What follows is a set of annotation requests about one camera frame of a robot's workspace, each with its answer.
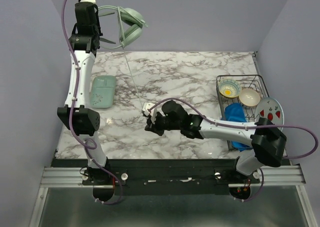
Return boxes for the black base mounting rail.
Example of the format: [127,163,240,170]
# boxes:
[51,159,260,201]

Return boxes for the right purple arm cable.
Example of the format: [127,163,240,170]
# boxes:
[148,97,319,203]

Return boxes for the patterned yellow centre bowl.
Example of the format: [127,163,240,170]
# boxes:
[218,78,242,99]

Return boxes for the mint green wired headphones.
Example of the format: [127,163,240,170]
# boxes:
[98,5,148,107]

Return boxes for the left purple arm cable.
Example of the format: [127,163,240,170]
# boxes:
[60,0,124,206]

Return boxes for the blue plate with red fruit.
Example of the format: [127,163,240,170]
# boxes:
[254,97,285,125]

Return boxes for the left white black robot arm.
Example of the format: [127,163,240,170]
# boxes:
[57,1,113,185]

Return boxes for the black wire dish rack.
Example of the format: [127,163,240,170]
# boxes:
[215,74,286,152]

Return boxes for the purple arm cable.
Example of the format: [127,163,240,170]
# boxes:
[148,97,319,203]
[60,0,124,206]

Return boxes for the blue cloth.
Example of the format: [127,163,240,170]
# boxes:
[224,103,250,152]

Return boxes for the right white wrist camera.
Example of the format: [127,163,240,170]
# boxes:
[141,102,158,123]

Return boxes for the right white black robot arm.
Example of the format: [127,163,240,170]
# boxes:
[141,100,287,183]

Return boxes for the aluminium extrusion frame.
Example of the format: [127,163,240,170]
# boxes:
[39,162,317,226]

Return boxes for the cream plain bowl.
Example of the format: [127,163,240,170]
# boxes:
[238,88,261,107]

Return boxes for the mint green rectangular tray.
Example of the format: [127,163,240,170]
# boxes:
[90,75,116,109]

